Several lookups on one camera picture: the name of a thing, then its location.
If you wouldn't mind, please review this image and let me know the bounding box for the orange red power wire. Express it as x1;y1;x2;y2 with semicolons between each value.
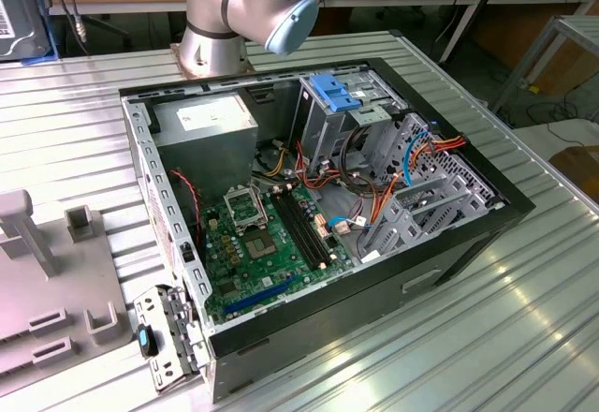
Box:
411;133;469;156

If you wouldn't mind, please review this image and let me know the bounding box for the grey metal disk bay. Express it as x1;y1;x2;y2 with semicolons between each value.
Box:
358;168;509;263

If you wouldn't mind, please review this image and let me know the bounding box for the black RAM slot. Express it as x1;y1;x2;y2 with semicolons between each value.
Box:
287;184;338;260
273;188;327;269
269;192;319;272
281;186;331;264

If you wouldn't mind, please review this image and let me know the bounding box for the grey metal drive cage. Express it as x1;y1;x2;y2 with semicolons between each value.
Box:
288;68;409;166

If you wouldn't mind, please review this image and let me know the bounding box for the CPU socket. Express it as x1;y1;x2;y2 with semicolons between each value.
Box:
242;228;282;261

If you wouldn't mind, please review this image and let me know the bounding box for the metal socket cover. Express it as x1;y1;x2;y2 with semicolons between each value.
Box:
223;185;269;234

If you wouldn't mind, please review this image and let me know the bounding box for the green motherboard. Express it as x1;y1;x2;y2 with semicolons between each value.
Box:
201;182;358;327

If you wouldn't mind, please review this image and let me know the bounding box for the grey power supply unit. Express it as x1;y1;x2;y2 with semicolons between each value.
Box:
150;93;259;207

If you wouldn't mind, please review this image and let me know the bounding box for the blue plastic drive latch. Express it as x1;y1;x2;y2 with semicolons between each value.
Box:
308;72;365;114

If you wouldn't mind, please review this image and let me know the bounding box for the blue expansion slot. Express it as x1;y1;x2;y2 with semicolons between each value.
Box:
223;274;297;317

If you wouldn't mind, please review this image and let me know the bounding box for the black open PC case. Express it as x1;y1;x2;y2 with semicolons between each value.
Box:
117;57;536;405

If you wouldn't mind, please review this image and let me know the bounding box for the black latch with blue tab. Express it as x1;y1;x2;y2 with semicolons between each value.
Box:
137;322;160;358

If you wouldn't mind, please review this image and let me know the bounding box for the grey parts rack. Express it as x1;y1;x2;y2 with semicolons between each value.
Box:
0;189;135;385

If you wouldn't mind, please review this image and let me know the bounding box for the brown cardboard box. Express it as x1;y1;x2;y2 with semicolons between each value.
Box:
549;147;599;198

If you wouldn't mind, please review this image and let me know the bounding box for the orange wire bundle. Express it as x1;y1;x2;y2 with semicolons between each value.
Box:
367;172;403;226
294;142;343;193

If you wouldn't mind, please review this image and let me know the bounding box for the yellow wire bundle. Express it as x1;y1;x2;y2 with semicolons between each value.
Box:
261;147;289;179

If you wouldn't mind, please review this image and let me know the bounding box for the black cable loop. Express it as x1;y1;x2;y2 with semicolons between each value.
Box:
339;124;375;188

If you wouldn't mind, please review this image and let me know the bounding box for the red black twisted wire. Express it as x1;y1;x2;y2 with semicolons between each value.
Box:
168;168;205;249

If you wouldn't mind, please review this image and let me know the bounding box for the blue data wire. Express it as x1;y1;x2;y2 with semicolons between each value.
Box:
402;129;431;187

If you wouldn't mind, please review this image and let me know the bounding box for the grey metal slot bracket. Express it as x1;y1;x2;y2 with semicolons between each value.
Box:
133;283;212;393

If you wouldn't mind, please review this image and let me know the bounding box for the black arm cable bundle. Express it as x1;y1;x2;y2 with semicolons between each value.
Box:
41;0;90;44

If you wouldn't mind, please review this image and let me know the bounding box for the grey metal frame table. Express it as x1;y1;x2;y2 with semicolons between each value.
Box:
495;13;599;113

